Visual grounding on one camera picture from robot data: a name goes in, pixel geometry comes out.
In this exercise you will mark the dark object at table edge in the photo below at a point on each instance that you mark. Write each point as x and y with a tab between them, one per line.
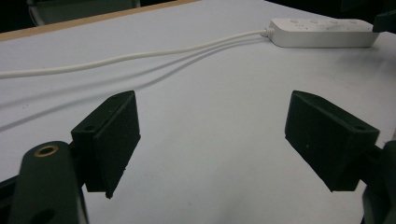
385	21

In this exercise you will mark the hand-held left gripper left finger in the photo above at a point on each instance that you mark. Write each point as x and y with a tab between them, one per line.
107	146

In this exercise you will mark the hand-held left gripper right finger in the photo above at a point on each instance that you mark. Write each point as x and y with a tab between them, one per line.
330	143

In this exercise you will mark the grey chair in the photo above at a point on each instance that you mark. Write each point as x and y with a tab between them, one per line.
84	9

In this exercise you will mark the white power strip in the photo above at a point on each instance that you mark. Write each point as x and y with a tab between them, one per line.
320	33

